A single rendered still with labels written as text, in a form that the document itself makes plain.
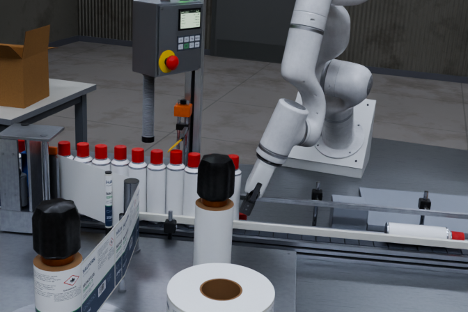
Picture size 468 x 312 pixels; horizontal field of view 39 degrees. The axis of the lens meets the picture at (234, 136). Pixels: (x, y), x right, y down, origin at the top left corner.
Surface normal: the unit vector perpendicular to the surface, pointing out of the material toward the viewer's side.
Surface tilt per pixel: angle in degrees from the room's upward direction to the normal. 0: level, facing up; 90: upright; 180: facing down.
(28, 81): 91
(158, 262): 0
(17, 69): 90
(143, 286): 0
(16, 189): 90
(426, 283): 0
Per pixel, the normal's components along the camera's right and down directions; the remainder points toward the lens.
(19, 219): -0.10, 0.29
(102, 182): -0.56, 0.22
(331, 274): 0.05, -0.95
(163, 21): 0.76, 0.23
